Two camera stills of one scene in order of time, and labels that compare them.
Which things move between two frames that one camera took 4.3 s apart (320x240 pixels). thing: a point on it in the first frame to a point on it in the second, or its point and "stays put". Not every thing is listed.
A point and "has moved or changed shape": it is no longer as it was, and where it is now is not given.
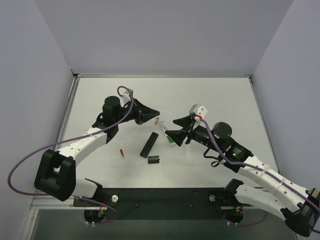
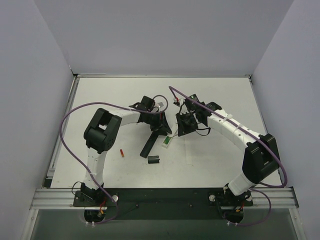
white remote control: (164, 128) has moved or changed shape
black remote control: (149, 144) stays put
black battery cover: (153, 159) stays put
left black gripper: (137, 112) to (158, 125)
